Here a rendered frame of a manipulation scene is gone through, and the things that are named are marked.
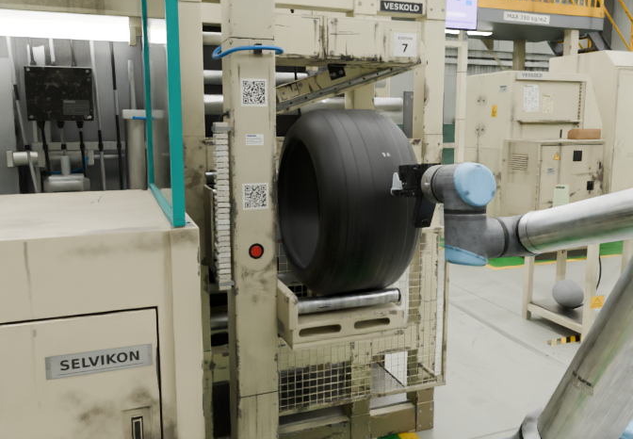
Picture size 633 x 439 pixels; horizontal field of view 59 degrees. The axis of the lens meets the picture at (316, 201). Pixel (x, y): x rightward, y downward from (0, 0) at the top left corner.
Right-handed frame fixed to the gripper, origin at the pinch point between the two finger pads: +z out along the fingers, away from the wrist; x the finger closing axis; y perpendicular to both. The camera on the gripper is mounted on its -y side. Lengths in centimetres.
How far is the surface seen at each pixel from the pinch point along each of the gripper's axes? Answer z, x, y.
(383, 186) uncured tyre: 1.2, 2.9, 1.7
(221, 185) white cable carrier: 25.8, 42.1, 3.9
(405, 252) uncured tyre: 4.8, -5.0, -17.2
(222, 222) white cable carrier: 22.8, 42.9, -6.8
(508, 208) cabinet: 363, -333, -34
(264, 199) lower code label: 21.0, 31.1, -0.6
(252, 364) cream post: 26, 35, -49
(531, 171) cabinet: 326, -333, 5
